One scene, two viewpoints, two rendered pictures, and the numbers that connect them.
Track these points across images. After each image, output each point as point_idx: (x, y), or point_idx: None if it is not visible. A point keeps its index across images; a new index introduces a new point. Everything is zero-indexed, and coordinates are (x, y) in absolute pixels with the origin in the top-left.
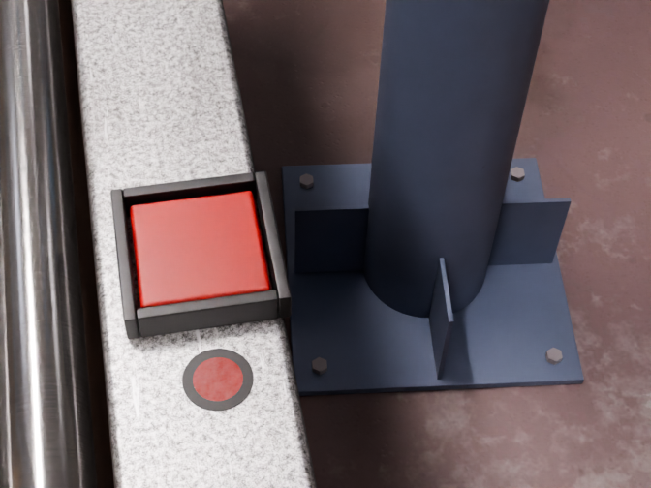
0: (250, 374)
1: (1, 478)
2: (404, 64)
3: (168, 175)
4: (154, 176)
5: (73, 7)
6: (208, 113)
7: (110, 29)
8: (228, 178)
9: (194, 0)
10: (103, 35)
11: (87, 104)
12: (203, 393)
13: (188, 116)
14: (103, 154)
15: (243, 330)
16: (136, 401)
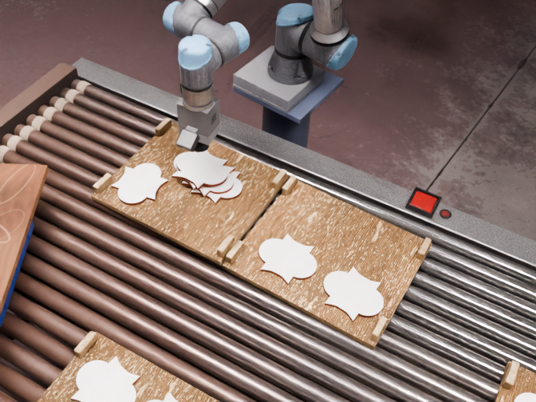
0: (447, 210)
1: (443, 244)
2: None
3: (402, 199)
4: (401, 200)
5: (352, 190)
6: (392, 187)
7: (363, 188)
8: (414, 191)
9: (364, 175)
10: (364, 190)
11: (378, 199)
12: (447, 216)
13: (391, 190)
14: (392, 203)
15: (439, 206)
16: (443, 223)
